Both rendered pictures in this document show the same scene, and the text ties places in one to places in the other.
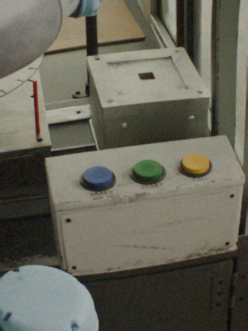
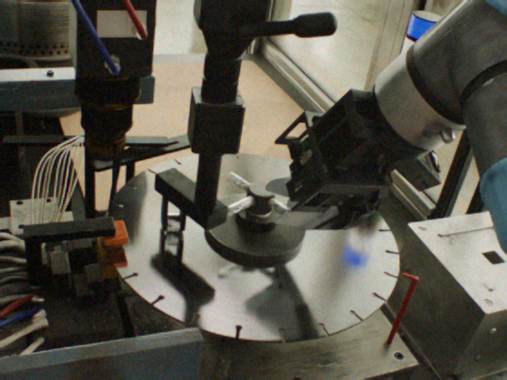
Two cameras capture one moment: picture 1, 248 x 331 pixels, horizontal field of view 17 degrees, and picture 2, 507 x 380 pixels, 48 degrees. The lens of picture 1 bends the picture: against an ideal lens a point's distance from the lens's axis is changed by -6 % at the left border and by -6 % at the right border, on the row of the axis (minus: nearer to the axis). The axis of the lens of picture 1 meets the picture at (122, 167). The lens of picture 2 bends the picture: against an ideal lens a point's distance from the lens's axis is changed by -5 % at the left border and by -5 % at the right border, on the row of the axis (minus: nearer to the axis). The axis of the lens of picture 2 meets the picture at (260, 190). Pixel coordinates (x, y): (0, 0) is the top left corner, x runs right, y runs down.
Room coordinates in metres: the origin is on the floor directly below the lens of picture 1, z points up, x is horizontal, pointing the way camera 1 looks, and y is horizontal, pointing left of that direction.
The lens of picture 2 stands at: (0.75, 0.46, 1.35)
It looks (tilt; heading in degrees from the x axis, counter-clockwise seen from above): 33 degrees down; 342
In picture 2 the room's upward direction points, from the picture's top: 10 degrees clockwise
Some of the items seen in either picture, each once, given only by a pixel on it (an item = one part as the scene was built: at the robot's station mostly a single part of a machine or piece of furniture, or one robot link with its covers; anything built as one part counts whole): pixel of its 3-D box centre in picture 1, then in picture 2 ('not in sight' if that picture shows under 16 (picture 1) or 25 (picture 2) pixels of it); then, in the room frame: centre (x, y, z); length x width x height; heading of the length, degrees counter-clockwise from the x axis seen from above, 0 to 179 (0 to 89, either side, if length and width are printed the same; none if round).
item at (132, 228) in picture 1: (146, 207); not in sight; (0.99, -0.03, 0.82); 0.28 x 0.11 x 0.15; 99
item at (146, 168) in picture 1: (147, 173); not in sight; (0.98, -0.04, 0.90); 0.04 x 0.04 x 0.02
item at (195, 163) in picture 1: (195, 166); not in sight; (0.99, -0.10, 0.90); 0.04 x 0.04 x 0.02
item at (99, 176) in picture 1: (97, 179); not in sight; (0.97, 0.03, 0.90); 0.04 x 0.04 x 0.02
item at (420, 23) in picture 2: not in sight; (425, 26); (1.43, 0.05, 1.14); 0.05 x 0.04 x 0.03; 9
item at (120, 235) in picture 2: not in sight; (76, 251); (1.22, 0.49, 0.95); 0.10 x 0.03 x 0.07; 99
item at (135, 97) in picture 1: (147, 110); (474, 296); (1.25, -0.05, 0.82); 0.18 x 0.18 x 0.15; 9
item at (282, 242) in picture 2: not in sight; (256, 220); (1.25, 0.29, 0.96); 0.11 x 0.11 x 0.03
